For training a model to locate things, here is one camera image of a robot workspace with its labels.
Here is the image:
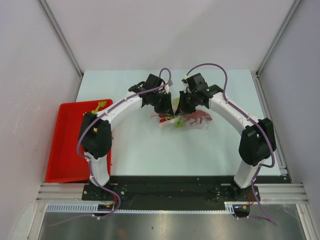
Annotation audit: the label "aluminium frame rail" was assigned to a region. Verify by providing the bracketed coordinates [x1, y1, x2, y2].
[36, 183, 309, 204]

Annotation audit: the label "red fake lobster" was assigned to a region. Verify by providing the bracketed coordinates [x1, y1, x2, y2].
[149, 110, 213, 126]

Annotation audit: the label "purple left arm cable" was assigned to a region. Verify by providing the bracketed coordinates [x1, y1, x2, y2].
[48, 67, 173, 221]

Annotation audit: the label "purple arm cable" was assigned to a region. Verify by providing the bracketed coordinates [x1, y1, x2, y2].
[184, 62, 277, 226]
[48, 67, 173, 221]

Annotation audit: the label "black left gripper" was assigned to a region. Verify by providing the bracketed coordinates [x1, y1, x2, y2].
[150, 91, 174, 118]

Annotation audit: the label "clear zip top bag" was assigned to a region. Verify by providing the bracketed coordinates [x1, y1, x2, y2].
[149, 107, 213, 130]

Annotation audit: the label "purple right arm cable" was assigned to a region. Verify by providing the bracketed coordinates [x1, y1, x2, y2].
[184, 62, 277, 226]

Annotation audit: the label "green fake pear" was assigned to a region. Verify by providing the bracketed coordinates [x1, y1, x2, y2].
[172, 98, 180, 107]

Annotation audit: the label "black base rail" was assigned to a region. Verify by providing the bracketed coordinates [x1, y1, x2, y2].
[81, 175, 291, 211]

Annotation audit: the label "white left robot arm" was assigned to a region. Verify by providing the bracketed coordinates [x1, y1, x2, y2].
[76, 74, 174, 200]

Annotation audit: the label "green fake vegetable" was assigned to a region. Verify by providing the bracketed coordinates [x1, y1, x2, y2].
[82, 101, 107, 116]

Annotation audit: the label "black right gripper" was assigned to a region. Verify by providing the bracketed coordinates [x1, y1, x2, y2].
[175, 90, 199, 116]

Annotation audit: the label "green fake grapes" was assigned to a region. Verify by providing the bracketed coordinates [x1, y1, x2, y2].
[172, 115, 186, 128]

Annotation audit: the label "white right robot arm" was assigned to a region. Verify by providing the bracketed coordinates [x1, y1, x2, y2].
[175, 73, 277, 201]

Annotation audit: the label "red plastic bin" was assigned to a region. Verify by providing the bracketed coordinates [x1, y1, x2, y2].
[45, 99, 113, 183]

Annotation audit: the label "white cable duct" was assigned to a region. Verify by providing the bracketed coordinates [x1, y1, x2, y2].
[46, 201, 251, 214]

